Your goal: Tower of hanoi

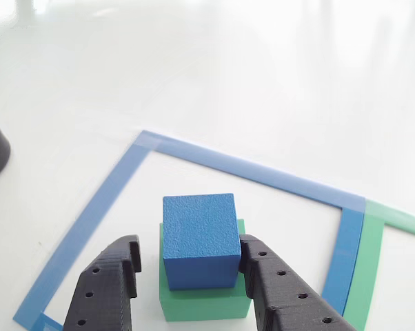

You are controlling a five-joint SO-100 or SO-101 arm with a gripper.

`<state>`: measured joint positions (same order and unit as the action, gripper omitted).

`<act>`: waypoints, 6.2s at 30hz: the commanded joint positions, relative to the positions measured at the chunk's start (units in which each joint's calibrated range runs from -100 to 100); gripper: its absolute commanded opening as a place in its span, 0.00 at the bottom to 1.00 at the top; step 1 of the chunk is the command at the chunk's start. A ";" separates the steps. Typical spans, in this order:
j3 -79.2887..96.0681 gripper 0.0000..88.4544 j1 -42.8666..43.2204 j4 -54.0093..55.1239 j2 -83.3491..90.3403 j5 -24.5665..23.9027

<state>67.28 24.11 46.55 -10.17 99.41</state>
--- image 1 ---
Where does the green cube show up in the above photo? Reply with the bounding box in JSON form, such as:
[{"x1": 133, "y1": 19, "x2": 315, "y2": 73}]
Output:
[{"x1": 159, "y1": 219, "x2": 252, "y2": 322}]

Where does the blue tape square frame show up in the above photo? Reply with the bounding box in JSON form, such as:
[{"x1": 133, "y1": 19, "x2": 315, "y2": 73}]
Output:
[{"x1": 13, "y1": 130, "x2": 367, "y2": 331}]

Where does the green tape square frame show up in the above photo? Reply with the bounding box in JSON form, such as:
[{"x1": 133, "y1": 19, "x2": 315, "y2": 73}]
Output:
[{"x1": 341, "y1": 199, "x2": 415, "y2": 331}]

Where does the small blue cube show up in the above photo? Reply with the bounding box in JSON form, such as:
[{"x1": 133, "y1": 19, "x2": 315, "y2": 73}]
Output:
[{"x1": 161, "y1": 192, "x2": 243, "y2": 291}]

